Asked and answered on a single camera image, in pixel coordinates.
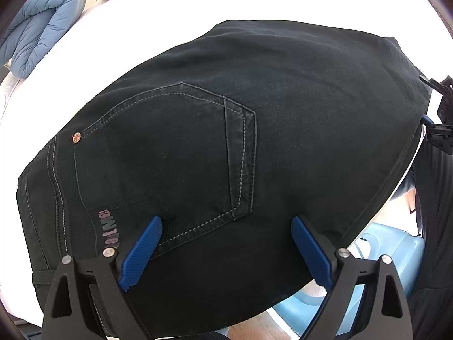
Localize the light blue plastic stool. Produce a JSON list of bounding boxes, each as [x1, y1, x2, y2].
[[272, 222, 426, 339]]

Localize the rolled blue duvet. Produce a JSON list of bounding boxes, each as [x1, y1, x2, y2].
[[1, 0, 85, 79]]

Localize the black denim pants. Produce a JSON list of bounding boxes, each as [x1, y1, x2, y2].
[[17, 21, 431, 338]]

